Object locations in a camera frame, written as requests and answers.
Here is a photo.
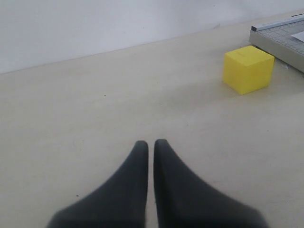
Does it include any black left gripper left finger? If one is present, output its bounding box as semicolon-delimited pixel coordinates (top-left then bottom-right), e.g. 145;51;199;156
47;141;149;228

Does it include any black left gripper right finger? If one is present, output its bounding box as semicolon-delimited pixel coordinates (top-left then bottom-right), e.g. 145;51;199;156
153;139;269;228

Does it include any white paper sheet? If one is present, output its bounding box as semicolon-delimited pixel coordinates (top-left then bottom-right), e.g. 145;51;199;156
292;31;304;42

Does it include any yellow foam cube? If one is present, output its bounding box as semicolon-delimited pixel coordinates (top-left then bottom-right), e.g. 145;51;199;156
222;46;275;95

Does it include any grey paper cutter base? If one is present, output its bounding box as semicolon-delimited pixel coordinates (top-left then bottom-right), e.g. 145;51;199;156
249;14;304;72

